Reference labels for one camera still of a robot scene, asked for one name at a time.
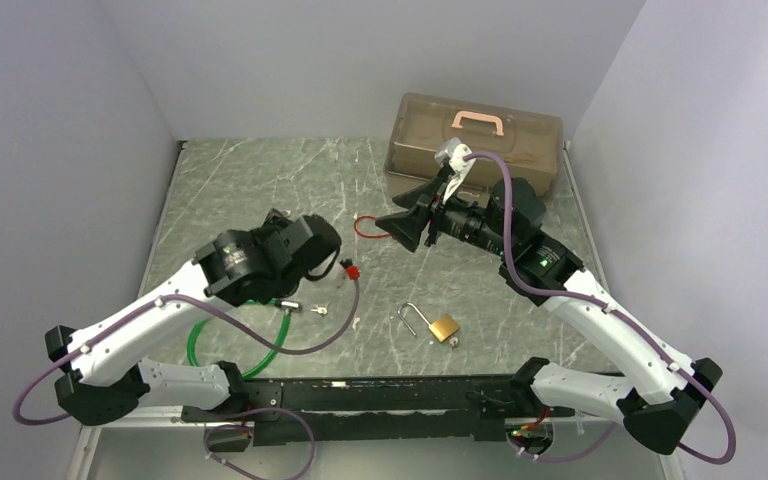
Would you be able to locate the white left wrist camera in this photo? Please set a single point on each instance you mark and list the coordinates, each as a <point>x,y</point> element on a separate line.
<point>331,273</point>

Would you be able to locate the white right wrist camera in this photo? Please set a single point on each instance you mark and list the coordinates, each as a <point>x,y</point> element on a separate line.
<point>453,154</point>

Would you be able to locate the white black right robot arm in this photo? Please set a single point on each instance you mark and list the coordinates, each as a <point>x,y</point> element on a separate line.
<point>658,392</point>

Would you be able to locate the brass padlock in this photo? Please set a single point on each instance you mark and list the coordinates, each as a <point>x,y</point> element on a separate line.
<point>442,329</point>

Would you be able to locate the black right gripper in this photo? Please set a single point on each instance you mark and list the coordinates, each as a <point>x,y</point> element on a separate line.
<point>407,227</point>

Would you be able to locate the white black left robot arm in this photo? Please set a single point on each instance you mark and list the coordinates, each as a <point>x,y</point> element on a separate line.
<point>106,371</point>

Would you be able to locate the beige plastic toolbox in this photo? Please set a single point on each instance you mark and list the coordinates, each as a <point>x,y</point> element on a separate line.
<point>530,143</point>

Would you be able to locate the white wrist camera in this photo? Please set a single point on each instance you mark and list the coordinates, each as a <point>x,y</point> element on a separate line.
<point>453,154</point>
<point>331,273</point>

